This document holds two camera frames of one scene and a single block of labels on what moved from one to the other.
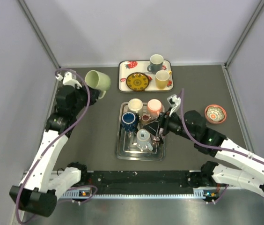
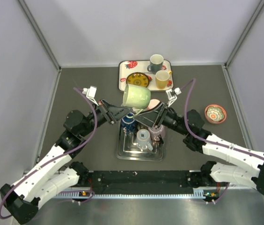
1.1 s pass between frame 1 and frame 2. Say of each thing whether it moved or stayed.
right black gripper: moved
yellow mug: stayed
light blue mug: stayed
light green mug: moved
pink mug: stayed
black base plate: stayed
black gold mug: moved
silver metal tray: stayed
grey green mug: stayed
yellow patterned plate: stayed
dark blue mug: stayed
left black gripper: moved
